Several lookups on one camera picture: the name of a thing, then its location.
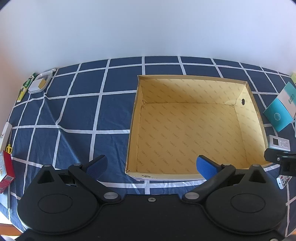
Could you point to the red box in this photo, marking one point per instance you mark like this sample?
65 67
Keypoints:
8 166

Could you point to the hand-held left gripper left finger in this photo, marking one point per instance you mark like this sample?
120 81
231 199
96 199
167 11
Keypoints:
98 165

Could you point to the small remote with coloured buttons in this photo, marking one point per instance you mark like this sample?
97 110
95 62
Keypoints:
283 182

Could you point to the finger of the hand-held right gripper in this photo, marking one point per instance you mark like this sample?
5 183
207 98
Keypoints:
271 154

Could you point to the blue checked bedsheet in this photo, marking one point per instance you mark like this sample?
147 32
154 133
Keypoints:
92 97

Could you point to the yellow-green tape roll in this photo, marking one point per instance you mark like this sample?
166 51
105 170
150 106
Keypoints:
293 77

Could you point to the clear plastic lidded container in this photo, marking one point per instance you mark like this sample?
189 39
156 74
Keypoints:
34 87

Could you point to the yellow-lined cardboard box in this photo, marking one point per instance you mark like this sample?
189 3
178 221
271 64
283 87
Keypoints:
196 129

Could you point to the teal and white mask box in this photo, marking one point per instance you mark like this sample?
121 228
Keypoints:
278 113

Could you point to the white remote with large display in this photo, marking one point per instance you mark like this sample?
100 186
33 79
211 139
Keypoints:
277 141

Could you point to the small yellow scissors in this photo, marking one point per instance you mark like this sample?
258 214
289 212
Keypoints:
8 149

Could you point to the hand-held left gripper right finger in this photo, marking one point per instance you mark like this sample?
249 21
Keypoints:
204 166

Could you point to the white flat box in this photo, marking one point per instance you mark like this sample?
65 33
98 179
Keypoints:
5 136

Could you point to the green and yellow package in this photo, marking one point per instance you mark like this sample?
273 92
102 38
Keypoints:
26 85

